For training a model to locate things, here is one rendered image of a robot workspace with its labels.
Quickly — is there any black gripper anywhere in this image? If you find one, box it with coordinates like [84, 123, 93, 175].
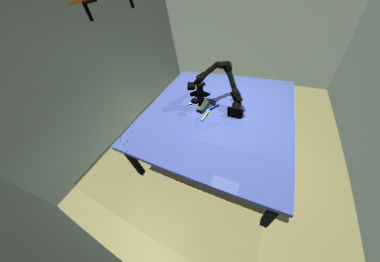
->
[191, 90, 209, 106]

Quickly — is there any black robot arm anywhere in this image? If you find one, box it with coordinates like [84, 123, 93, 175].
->
[187, 61, 242, 109]

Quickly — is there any dark grey keyboard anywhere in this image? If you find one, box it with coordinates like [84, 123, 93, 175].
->
[196, 98, 212, 113]

